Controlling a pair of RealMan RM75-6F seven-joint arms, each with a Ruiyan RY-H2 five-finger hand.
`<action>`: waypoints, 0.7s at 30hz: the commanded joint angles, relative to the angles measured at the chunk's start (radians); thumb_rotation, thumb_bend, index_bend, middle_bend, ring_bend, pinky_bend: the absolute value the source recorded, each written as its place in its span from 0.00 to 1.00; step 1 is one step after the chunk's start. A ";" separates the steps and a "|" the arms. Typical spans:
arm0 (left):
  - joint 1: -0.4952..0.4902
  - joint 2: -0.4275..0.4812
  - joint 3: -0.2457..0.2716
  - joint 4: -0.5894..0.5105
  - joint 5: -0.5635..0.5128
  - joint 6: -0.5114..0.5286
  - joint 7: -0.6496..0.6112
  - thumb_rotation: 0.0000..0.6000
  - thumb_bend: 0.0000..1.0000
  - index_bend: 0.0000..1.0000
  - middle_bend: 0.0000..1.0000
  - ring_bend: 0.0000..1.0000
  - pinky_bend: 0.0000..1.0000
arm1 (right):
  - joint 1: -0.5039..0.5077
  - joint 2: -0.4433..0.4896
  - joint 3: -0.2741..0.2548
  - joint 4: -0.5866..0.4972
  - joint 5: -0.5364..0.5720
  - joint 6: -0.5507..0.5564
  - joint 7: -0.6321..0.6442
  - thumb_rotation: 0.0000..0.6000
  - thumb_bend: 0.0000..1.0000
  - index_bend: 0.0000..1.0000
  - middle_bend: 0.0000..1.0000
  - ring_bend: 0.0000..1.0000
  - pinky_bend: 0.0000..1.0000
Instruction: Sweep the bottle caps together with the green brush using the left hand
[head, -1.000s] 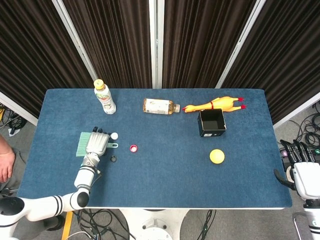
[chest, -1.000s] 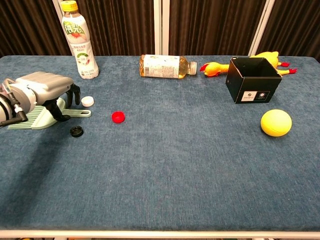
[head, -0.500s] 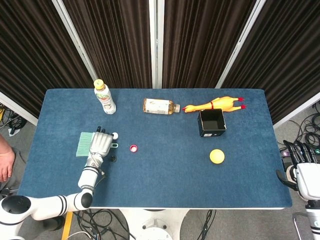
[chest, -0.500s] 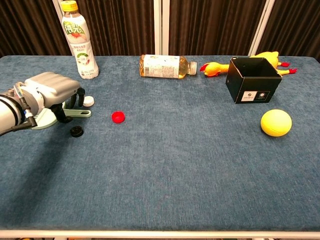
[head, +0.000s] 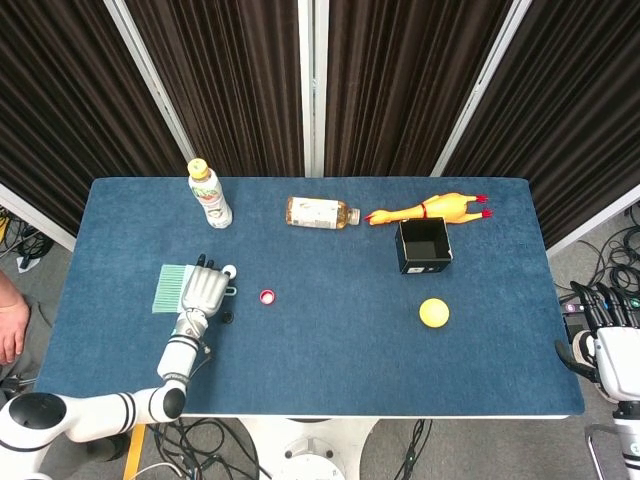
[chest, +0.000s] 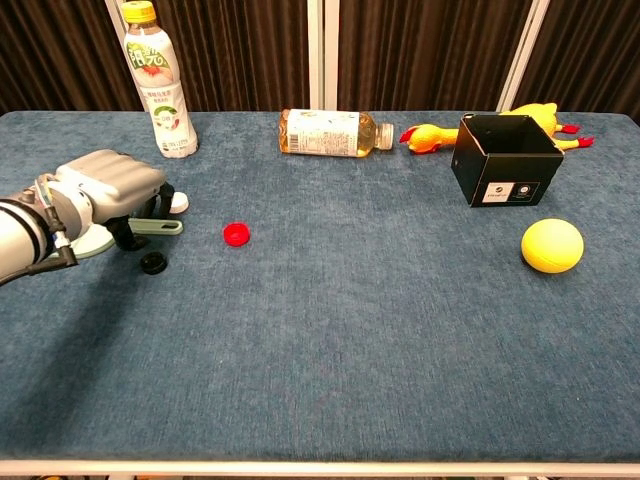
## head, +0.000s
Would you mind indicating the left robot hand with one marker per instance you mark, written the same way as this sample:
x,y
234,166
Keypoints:
x,y
202,290

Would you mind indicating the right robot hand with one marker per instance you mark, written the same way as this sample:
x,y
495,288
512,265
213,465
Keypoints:
x,y
622,360

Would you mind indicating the green white brush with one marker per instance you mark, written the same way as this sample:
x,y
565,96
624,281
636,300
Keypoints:
x,y
167,290

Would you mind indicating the red bottle cap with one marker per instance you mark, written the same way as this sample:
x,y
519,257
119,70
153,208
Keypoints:
x,y
267,297

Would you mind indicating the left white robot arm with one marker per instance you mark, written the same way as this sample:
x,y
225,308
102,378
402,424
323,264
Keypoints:
x,y
177,355

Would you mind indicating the white bottle cap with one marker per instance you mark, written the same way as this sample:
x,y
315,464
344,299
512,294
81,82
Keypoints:
x,y
230,272

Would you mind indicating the black bottle cap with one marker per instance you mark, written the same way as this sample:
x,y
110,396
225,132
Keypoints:
x,y
229,317

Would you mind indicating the yellow-capped drink bottle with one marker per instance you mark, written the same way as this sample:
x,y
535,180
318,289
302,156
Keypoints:
x,y
212,200

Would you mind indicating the amber tea bottle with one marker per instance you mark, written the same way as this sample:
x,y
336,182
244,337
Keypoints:
x,y
315,212

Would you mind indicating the black and white shoe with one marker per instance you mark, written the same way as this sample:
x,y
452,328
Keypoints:
x,y
582,345

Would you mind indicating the black box green sticker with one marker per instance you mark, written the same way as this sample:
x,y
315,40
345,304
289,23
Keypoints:
x,y
635,302

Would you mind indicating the black power strip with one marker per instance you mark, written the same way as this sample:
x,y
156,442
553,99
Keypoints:
x,y
572,320

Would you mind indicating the grey metal chair leg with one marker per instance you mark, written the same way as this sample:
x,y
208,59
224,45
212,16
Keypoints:
x,y
595,450

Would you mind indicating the blue felt table mat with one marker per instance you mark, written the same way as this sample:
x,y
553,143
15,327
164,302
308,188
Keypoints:
x,y
325,360

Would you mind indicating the grey trousers leg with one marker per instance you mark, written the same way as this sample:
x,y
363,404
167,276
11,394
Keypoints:
x,y
42,325

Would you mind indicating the yellow floor tape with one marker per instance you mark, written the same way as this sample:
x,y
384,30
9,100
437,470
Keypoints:
x,y
134,450

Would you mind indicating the white table base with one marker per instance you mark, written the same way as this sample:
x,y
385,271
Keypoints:
x,y
310,450

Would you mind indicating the yellow ball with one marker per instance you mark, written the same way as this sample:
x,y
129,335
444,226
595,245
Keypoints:
x,y
434,313

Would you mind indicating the dark brown curtain panel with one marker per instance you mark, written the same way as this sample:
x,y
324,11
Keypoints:
x,y
225,90
575,110
400,90
60,100

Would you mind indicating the black open box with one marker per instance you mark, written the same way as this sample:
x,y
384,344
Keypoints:
x,y
425,250

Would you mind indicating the yellow rubber chicken toy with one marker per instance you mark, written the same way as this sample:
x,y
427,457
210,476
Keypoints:
x,y
440,206

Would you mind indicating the white partition base rail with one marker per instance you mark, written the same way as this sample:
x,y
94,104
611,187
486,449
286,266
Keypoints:
x,y
30,212
595,225

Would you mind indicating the white partition frame post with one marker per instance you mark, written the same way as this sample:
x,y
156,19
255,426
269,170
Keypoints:
x,y
150,80
312,90
480,90

